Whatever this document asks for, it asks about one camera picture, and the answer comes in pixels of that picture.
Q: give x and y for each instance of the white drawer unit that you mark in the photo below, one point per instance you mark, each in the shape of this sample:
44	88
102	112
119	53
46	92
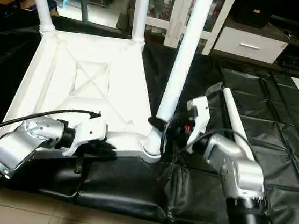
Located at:
249	45

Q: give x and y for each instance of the white plastic table top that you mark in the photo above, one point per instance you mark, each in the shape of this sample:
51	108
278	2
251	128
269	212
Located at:
88	78

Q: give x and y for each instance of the black work mat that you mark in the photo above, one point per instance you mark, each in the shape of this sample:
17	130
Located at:
130	185

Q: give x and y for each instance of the white glass-door cabinet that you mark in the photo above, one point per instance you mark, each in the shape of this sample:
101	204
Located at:
174	17

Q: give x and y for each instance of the brown cardboard box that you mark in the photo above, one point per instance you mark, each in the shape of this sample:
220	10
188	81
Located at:
35	3

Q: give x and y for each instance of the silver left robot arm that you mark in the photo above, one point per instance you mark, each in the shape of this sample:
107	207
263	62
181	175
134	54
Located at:
21	143

